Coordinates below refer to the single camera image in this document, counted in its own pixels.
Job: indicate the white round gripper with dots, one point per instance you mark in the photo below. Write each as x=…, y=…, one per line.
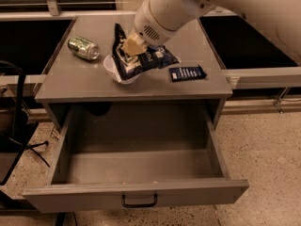
x=147, y=25

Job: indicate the blue kettle chip bag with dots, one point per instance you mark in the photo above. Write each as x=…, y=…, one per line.
x=156, y=57

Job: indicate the white ceramic bowl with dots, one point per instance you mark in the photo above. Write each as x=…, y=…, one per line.
x=110, y=66

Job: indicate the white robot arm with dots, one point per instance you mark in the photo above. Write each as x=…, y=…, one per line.
x=278, y=20

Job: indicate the grey cabinet with counter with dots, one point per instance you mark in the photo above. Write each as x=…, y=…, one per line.
x=73, y=80

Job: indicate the open grey top drawer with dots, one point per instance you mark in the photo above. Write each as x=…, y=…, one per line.
x=137, y=149

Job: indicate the dark blue snack bar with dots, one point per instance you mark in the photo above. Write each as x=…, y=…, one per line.
x=179, y=74

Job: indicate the green soda can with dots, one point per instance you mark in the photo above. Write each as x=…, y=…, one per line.
x=83, y=48

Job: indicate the metal window railing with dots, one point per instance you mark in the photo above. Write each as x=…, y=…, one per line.
x=62, y=7

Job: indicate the black drawer handle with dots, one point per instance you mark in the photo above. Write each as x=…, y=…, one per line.
x=139, y=201

